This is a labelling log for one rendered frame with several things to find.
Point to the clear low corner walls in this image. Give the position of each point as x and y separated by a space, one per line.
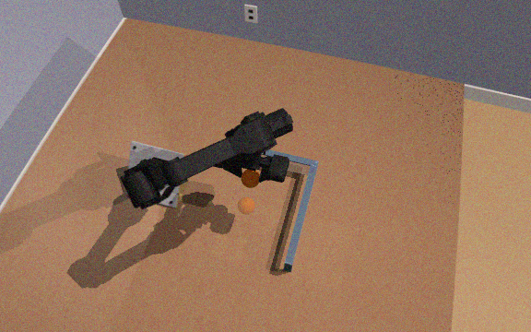
297 167

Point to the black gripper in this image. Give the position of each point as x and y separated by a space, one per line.
273 168

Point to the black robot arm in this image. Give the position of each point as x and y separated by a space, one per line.
256 134

